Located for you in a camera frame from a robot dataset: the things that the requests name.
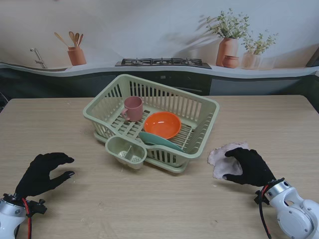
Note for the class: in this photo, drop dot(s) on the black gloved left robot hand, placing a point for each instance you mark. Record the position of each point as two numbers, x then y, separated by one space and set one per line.
40 176

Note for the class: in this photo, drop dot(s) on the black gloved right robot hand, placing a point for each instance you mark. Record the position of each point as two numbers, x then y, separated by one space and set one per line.
251 169

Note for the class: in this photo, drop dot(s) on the grey cleaning cloth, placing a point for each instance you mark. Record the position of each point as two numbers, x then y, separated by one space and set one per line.
225 165

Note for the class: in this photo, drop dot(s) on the orange plastic bowl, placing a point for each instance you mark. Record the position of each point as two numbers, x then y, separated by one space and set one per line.
163 124

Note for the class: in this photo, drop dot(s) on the teal plate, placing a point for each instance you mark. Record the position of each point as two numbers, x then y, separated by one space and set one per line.
154 140

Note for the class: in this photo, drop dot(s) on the pink plastic cup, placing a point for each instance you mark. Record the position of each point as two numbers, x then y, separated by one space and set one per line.
134 109

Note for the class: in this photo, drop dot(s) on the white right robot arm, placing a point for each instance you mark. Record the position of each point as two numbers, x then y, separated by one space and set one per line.
294 214

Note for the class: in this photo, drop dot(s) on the pale green cutlery holder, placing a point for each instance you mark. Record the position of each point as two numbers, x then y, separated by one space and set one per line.
117 147

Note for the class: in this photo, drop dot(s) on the pale green plastic dish rack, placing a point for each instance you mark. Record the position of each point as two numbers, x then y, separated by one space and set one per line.
154 112

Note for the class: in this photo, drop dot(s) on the printed kitchen backdrop banner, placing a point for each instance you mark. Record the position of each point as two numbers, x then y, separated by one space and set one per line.
149 25

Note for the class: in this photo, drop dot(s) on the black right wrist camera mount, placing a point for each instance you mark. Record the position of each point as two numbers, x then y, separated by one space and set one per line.
260 198

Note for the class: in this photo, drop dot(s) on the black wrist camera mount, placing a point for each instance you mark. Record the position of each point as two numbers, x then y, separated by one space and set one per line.
260 198
37 207

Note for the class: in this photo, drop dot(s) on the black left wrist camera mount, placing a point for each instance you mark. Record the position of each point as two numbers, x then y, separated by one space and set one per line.
37 207

